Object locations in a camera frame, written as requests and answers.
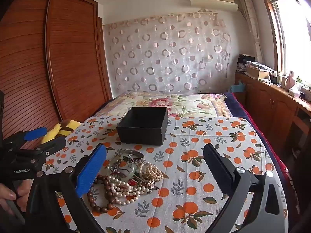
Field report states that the floral bedsheet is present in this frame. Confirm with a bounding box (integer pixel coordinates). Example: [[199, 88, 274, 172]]
[[93, 92, 231, 123]]

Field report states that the cream pearl bracelet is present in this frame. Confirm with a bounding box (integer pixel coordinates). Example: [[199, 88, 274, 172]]
[[139, 163, 164, 182]]

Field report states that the stack of folded clothes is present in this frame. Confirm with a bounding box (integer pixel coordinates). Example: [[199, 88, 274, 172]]
[[237, 53, 258, 72]]

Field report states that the silver bangle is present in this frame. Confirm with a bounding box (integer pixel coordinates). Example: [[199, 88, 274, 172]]
[[119, 149, 145, 163]]

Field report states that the yellow striped cloth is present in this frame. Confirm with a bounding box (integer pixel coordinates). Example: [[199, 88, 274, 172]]
[[41, 119, 82, 144]]

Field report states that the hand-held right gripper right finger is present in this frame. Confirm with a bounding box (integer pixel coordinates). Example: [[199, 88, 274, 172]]
[[203, 143, 288, 233]]

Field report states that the patterned pipe cover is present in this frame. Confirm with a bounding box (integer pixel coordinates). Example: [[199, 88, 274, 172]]
[[238, 0, 264, 65]]

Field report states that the pale jade bangle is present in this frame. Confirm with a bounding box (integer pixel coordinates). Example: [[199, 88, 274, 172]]
[[107, 158, 140, 179]]

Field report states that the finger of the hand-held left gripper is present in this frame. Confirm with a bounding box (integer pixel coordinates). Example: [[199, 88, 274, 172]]
[[15, 136, 66, 167], [5, 127, 48, 149]]

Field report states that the black cardboard box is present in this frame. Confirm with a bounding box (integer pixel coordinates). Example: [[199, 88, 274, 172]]
[[116, 106, 169, 146]]

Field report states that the wooden slatted wardrobe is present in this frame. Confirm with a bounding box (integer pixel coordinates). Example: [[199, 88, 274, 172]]
[[0, 0, 113, 151]]

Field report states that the orange fruit print tablecloth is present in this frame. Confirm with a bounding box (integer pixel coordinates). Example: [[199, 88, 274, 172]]
[[41, 116, 288, 233]]

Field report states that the pink figurine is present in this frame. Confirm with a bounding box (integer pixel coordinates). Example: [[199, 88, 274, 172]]
[[285, 71, 296, 89]]

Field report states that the dark blue blanket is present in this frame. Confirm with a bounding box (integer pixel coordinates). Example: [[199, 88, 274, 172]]
[[225, 92, 246, 118]]

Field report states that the wooden frame window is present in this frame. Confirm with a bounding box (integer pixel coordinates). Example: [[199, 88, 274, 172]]
[[259, 0, 311, 88]]

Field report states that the person's left hand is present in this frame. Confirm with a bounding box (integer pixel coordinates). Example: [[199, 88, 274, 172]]
[[0, 180, 32, 215]]

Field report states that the white pearl necklace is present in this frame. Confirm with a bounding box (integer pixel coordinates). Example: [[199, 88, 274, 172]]
[[104, 175, 144, 205]]

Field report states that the teal plastic bag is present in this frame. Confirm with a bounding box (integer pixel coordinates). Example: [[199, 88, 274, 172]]
[[231, 81, 246, 93]]

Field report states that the brown wooden bead bracelet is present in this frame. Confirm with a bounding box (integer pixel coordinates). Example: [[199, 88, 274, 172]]
[[87, 173, 117, 214]]

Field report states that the circle pattern sheer curtain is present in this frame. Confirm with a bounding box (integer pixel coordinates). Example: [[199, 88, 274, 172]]
[[103, 11, 232, 95]]

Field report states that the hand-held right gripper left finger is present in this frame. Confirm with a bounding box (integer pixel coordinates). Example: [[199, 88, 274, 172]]
[[25, 144, 107, 233]]

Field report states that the wooden side cabinet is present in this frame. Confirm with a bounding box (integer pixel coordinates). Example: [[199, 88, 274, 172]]
[[234, 71, 311, 161]]

